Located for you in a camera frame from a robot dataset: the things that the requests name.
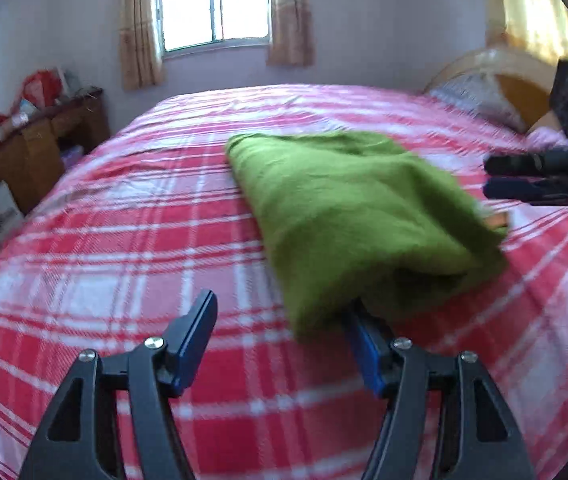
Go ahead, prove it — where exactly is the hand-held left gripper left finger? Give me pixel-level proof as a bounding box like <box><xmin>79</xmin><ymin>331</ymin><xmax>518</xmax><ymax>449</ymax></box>
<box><xmin>18</xmin><ymin>289</ymin><xmax>219</xmax><ymax>480</ymax></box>

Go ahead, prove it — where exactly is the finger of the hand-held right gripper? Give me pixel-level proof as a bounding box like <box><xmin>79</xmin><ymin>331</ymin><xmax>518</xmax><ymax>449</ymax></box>
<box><xmin>483</xmin><ymin>176</ymin><xmax>568</xmax><ymax>208</ymax></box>
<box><xmin>483</xmin><ymin>149</ymin><xmax>568</xmax><ymax>177</ymax></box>

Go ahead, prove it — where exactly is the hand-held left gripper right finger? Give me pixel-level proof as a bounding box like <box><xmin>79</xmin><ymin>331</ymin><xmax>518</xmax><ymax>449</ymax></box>
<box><xmin>341</xmin><ymin>300</ymin><xmax>537</xmax><ymax>480</ymax></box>

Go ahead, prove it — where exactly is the green orange striped knit sweater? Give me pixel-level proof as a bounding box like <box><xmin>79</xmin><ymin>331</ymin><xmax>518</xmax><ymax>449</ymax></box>
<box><xmin>226</xmin><ymin>131</ymin><xmax>511</xmax><ymax>342</ymax></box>

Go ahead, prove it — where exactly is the beige wooden headboard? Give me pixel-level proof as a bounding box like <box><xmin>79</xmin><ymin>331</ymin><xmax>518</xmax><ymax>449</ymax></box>
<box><xmin>422</xmin><ymin>46</ymin><xmax>566</xmax><ymax>132</ymax></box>

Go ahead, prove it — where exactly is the striped pillow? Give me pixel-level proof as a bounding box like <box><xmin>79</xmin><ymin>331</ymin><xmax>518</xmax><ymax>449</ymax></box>
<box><xmin>428</xmin><ymin>71</ymin><xmax>528</xmax><ymax>134</ymax></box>

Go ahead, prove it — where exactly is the yellow curtain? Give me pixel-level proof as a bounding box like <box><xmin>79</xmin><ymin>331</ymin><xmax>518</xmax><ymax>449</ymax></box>
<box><xmin>484</xmin><ymin>0</ymin><xmax>568</xmax><ymax>67</ymax></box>

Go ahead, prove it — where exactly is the red plaid bed sheet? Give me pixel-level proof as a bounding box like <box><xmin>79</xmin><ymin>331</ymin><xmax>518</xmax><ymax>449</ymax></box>
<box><xmin>0</xmin><ymin>84</ymin><xmax>568</xmax><ymax>480</ymax></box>

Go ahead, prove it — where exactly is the white paper shopping bag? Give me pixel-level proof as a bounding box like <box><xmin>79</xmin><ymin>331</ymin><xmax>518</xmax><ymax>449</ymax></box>
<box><xmin>0</xmin><ymin>182</ymin><xmax>25</xmax><ymax>247</ymax></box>

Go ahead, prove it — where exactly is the brown wooden desk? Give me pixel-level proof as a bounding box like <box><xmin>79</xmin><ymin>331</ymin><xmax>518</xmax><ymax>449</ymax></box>
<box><xmin>0</xmin><ymin>87</ymin><xmax>111</xmax><ymax>217</ymax></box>

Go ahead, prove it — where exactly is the beige patterned curtain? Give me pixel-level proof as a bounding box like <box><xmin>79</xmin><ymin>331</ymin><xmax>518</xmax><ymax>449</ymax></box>
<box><xmin>266</xmin><ymin>0</ymin><xmax>315</xmax><ymax>68</ymax></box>
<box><xmin>119</xmin><ymin>0</ymin><xmax>166</xmax><ymax>92</ymax></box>

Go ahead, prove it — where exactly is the red gift box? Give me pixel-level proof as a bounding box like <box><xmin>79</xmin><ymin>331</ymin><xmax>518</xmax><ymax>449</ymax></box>
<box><xmin>22</xmin><ymin>68</ymin><xmax>63</xmax><ymax>109</ymax></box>

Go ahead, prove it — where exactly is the sliding glass window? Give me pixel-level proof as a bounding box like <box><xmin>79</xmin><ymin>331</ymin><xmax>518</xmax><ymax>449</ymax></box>
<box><xmin>152</xmin><ymin>0</ymin><xmax>271</xmax><ymax>54</ymax></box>

